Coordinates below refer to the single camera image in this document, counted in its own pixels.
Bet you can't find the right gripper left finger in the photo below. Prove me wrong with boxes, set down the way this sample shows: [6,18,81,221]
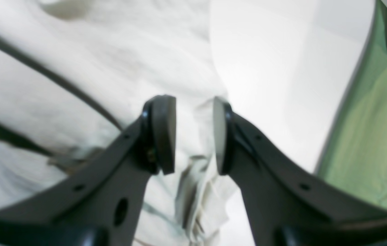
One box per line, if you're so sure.
[0,95,176,246]

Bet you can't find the grey t-shirt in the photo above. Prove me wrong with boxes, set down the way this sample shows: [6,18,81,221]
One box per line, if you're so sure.
[0,0,236,246]

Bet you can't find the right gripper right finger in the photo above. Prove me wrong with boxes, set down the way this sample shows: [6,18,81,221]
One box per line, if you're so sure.
[213,97,387,246]

